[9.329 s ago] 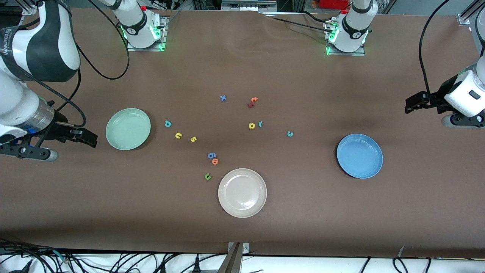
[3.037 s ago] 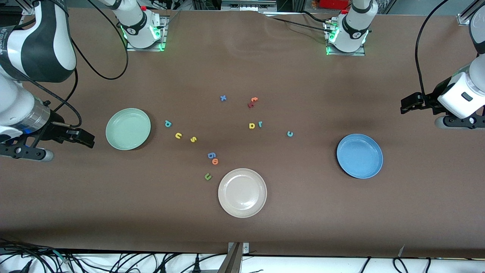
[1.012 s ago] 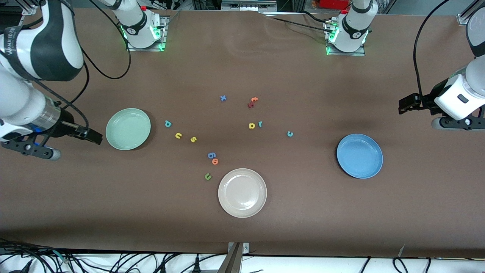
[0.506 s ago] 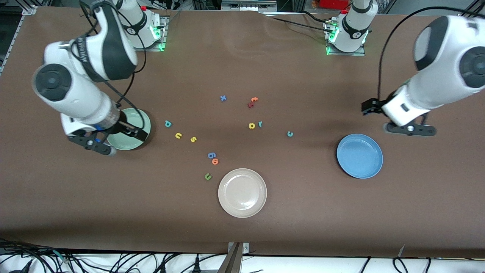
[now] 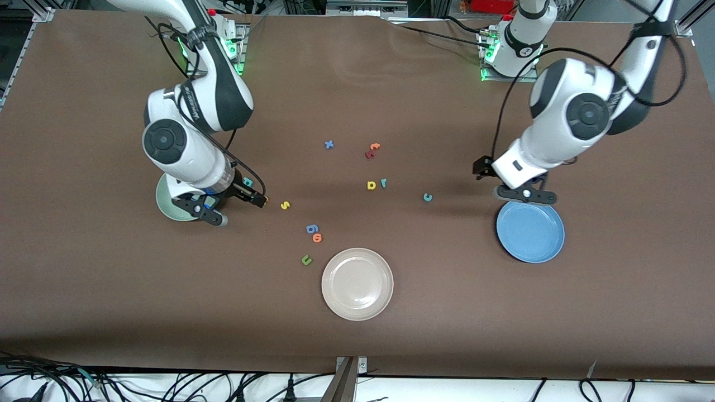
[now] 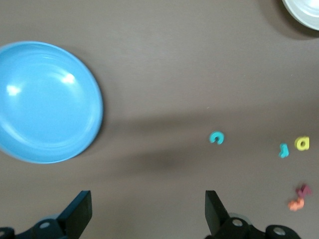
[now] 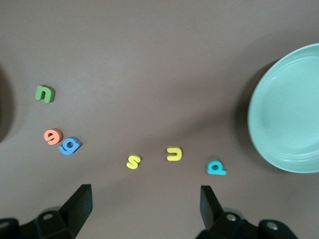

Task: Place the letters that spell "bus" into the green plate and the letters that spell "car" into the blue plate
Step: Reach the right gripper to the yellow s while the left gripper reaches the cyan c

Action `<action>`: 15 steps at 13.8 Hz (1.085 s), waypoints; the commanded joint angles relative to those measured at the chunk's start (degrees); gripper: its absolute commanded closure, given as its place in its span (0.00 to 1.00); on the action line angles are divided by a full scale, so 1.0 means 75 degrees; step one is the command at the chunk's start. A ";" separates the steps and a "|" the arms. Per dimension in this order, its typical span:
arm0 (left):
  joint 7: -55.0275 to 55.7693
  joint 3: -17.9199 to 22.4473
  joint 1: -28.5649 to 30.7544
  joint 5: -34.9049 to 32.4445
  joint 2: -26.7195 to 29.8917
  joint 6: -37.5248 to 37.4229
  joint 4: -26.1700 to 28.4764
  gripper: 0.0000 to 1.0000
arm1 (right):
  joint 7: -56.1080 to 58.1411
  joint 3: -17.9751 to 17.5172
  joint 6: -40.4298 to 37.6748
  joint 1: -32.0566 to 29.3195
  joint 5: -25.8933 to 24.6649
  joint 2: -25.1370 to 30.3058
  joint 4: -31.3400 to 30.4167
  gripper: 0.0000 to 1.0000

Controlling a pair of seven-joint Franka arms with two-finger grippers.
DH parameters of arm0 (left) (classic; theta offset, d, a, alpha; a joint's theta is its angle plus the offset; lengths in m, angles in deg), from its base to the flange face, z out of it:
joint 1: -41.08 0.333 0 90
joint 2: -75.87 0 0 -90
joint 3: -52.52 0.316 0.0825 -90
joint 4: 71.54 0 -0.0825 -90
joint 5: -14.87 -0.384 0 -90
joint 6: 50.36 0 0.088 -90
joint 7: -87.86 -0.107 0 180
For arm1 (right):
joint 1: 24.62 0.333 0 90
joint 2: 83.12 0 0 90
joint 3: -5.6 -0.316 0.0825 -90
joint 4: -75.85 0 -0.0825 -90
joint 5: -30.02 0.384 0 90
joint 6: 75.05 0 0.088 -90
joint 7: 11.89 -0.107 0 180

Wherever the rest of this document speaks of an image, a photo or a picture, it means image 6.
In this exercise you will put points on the brown table cover mat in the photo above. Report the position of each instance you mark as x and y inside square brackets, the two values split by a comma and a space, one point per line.
[174, 74]

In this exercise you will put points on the dark red letter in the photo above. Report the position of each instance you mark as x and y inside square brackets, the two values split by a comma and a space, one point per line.
[302, 191]

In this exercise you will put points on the orange letter t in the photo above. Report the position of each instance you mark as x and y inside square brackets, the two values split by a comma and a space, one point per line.
[295, 204]

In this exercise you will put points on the teal letter r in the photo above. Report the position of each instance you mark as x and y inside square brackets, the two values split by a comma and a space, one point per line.
[283, 152]

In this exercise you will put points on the blue plate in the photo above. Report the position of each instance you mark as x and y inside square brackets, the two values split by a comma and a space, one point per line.
[47, 104]

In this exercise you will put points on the beige plate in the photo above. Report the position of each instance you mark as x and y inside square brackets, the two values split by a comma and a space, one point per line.
[306, 12]

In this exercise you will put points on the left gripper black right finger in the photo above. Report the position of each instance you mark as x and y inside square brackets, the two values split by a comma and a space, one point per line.
[216, 216]

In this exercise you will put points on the yellow letter d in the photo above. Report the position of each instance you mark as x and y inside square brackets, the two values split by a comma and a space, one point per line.
[297, 147]

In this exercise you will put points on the teal letter c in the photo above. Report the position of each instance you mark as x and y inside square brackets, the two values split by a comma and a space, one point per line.
[211, 137]

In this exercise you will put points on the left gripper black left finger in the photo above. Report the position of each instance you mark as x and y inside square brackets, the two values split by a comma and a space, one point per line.
[74, 214]

